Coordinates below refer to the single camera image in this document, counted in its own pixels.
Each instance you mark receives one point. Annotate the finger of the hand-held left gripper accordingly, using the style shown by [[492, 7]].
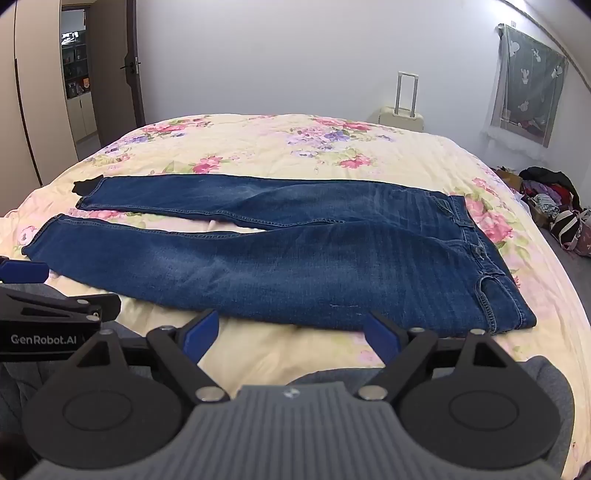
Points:
[[60, 305], [23, 271]]

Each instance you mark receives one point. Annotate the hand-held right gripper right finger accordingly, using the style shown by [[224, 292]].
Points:
[[382, 333]]

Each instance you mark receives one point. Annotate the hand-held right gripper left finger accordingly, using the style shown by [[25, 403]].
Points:
[[203, 333]]

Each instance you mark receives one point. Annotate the blue denim pants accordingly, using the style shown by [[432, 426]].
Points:
[[300, 258]]

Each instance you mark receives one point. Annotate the black cloth piece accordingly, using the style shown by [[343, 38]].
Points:
[[87, 186]]

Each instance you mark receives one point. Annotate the beige wardrobe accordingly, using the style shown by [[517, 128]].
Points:
[[32, 92]]

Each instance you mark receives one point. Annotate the person's grey clothing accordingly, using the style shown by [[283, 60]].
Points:
[[547, 406]]

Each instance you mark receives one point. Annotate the brown wooden door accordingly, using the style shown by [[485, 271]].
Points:
[[111, 92]]

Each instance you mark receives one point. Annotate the floral bed blanket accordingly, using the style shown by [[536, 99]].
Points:
[[277, 138]]

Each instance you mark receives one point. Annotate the hallway shelf cabinet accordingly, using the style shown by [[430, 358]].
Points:
[[76, 69]]

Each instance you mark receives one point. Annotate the striped black white bag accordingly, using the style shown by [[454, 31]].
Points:
[[565, 228]]

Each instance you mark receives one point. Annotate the cream hard-shell suitcase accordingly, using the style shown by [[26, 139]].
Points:
[[401, 117]]

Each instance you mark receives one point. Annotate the pink bag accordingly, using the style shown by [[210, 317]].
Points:
[[584, 242]]

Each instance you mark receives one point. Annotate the pile of dark clothes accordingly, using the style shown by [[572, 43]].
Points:
[[549, 182]]

